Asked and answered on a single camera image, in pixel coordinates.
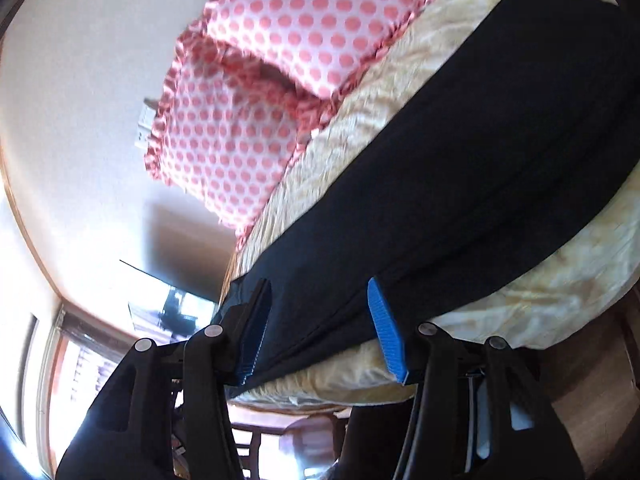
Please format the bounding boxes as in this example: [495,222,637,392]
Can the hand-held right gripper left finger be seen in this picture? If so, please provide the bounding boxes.
[55,277,273,480]

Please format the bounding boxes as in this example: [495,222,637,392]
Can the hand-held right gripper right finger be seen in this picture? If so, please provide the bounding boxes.
[367,276,586,480]

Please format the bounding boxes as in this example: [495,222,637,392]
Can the black pants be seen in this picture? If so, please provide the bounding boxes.
[212,0,640,391]

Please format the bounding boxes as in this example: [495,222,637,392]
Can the black flat television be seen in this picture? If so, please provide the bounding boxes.
[119,259,221,346]

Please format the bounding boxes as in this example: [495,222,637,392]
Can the window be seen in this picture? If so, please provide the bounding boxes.
[20,310,131,476]

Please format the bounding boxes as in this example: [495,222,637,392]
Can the pink polka dot pillow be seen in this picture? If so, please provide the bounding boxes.
[202,0,468,103]
[144,35,341,246]

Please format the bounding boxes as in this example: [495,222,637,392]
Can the yellow patterned bedsheet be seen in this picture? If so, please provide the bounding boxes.
[227,0,640,408]

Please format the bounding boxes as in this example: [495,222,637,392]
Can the wooden bed frame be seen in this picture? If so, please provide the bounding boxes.
[230,300,636,480]

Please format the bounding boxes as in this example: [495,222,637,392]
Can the white wall socket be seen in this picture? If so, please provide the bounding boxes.
[132,99,161,150]

